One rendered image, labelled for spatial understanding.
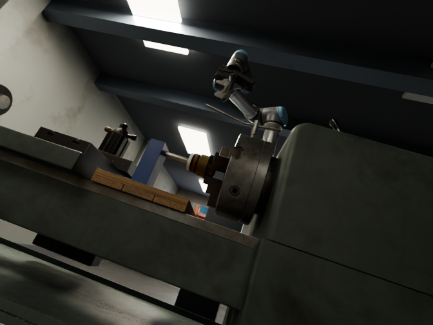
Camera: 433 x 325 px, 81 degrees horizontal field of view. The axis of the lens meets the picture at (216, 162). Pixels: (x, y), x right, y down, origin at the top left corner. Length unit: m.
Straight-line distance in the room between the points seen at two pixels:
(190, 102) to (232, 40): 1.54
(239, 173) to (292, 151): 0.17
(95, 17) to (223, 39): 1.58
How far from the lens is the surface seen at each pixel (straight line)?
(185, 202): 0.74
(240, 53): 1.27
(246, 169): 0.80
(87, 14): 3.79
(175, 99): 4.26
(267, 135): 1.52
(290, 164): 0.76
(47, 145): 0.89
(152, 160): 0.96
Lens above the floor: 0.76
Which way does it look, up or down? 21 degrees up
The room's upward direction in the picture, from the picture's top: 20 degrees clockwise
